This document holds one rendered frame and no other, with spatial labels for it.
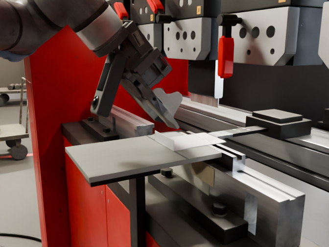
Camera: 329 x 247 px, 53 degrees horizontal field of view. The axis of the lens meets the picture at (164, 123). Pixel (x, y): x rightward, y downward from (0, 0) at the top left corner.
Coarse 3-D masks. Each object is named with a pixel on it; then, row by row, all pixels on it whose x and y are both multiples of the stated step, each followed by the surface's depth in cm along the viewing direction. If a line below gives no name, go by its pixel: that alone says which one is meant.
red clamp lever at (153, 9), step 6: (150, 0) 70; (156, 0) 69; (150, 6) 70; (156, 6) 68; (162, 6) 69; (156, 12) 68; (162, 12) 68; (156, 18) 67; (162, 18) 66; (168, 18) 67; (174, 18) 68
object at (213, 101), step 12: (192, 60) 71; (204, 60) 67; (216, 60) 64; (192, 72) 71; (204, 72) 67; (216, 72) 64; (192, 84) 72; (204, 84) 68; (216, 84) 65; (192, 96) 74; (204, 96) 70; (216, 96) 65
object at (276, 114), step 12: (252, 120) 84; (264, 120) 81; (276, 120) 78; (288, 120) 79; (300, 120) 81; (216, 132) 76; (228, 132) 76; (240, 132) 76; (252, 132) 78; (264, 132) 81; (276, 132) 78; (288, 132) 78; (300, 132) 80
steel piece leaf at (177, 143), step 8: (160, 136) 69; (176, 136) 74; (184, 136) 74; (192, 136) 74; (168, 144) 66; (176, 144) 68; (184, 144) 68; (192, 144) 68; (200, 144) 68; (208, 144) 68
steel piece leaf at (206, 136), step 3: (204, 132) 77; (195, 135) 75; (198, 135) 75; (201, 135) 75; (204, 135) 75; (207, 135) 75; (210, 135) 75; (201, 138) 73; (204, 138) 73; (207, 138) 73; (210, 138) 73; (213, 138) 73; (216, 138) 73; (210, 141) 70; (213, 141) 70; (216, 141) 70; (219, 141) 70; (222, 141) 70; (225, 141) 70; (213, 144) 69
